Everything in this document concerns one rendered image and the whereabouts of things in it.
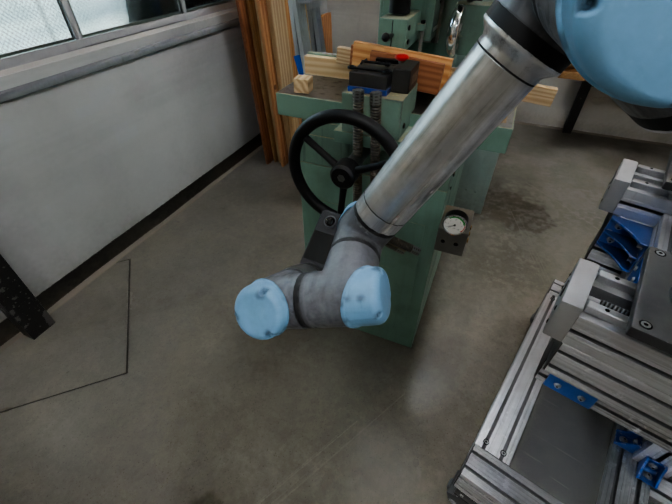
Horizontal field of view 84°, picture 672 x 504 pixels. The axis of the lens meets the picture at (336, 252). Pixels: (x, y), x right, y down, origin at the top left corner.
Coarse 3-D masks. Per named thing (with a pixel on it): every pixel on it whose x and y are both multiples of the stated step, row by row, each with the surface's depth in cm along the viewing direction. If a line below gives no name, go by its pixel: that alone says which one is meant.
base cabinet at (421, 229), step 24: (312, 168) 110; (336, 192) 112; (456, 192) 156; (312, 216) 122; (432, 216) 103; (408, 240) 112; (432, 240) 108; (384, 264) 122; (408, 264) 118; (432, 264) 126; (408, 288) 124; (408, 312) 132; (384, 336) 146; (408, 336) 140
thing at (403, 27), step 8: (384, 16) 89; (392, 16) 89; (400, 16) 89; (408, 16) 89; (416, 16) 93; (384, 24) 89; (392, 24) 88; (400, 24) 88; (408, 24) 88; (416, 24) 95; (384, 32) 90; (392, 32) 89; (400, 32) 89; (408, 32) 90; (416, 32) 97; (392, 40) 91; (400, 40) 90; (408, 40) 91; (416, 40) 100
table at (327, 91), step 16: (320, 80) 106; (336, 80) 106; (288, 96) 98; (304, 96) 97; (320, 96) 97; (336, 96) 97; (416, 96) 97; (432, 96) 97; (288, 112) 101; (304, 112) 99; (416, 112) 88; (512, 112) 88; (336, 128) 89; (496, 128) 83; (512, 128) 82; (352, 144) 89; (368, 144) 87; (480, 144) 86; (496, 144) 85
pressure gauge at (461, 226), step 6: (456, 210) 95; (450, 216) 94; (456, 216) 93; (462, 216) 93; (444, 222) 96; (450, 222) 95; (456, 222) 94; (462, 222) 94; (444, 228) 97; (450, 228) 96; (456, 228) 95; (462, 228) 95; (450, 234) 100; (456, 234) 96
